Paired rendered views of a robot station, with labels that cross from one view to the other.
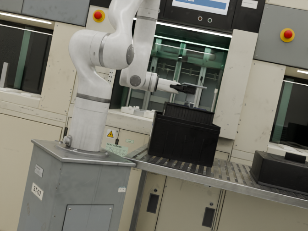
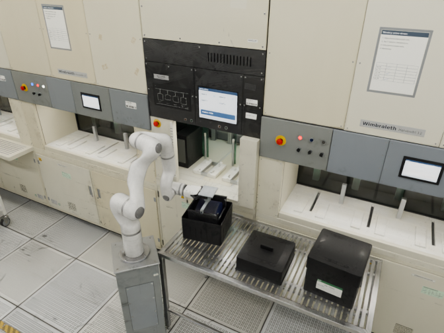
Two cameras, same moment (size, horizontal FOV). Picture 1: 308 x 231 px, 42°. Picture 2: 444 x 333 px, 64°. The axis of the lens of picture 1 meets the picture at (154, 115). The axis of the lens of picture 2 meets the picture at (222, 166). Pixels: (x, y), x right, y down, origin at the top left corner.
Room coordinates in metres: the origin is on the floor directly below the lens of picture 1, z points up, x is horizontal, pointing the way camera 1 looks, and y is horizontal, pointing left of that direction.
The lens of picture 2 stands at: (-0.03, -0.86, 2.36)
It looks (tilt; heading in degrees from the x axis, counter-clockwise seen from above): 29 degrees down; 19
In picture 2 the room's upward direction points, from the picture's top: straight up
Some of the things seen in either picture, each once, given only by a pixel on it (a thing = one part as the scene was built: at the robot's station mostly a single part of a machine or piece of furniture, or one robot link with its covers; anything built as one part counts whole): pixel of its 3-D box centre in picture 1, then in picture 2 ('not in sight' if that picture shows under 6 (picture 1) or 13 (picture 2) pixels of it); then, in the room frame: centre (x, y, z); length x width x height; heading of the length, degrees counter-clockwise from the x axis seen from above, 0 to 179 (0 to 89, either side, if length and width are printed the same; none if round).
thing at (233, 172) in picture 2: not in sight; (238, 176); (2.36, -0.19, 0.89); 0.22 x 0.21 x 0.04; 172
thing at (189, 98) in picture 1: (185, 119); (207, 210); (1.79, -0.14, 0.93); 0.24 x 0.20 x 0.32; 2
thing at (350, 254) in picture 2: not in sight; (336, 267); (1.58, -1.00, 0.89); 0.29 x 0.29 x 0.25; 78
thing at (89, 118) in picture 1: (87, 125); (133, 241); (1.42, 0.22, 0.85); 0.19 x 0.19 x 0.18
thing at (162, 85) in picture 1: (167, 85); (191, 191); (1.79, -0.03, 1.06); 0.11 x 0.10 x 0.07; 92
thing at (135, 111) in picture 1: (141, 111); (209, 168); (2.40, 0.07, 0.89); 0.22 x 0.21 x 0.04; 172
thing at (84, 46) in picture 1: (91, 64); (125, 212); (1.43, 0.25, 1.07); 0.19 x 0.12 x 0.24; 73
